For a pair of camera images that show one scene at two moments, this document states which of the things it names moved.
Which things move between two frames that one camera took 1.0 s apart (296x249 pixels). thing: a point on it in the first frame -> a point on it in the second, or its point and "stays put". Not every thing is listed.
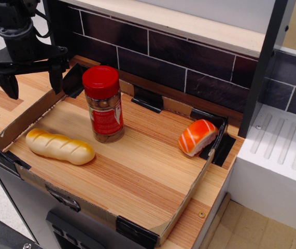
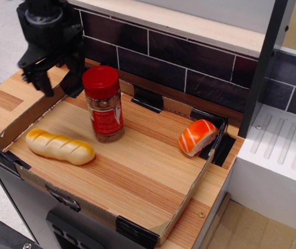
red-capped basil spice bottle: [101, 86] stays put
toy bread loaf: [51, 146] stays put
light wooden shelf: [243, 40] stays put
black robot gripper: [26, 54] -> [54, 32]
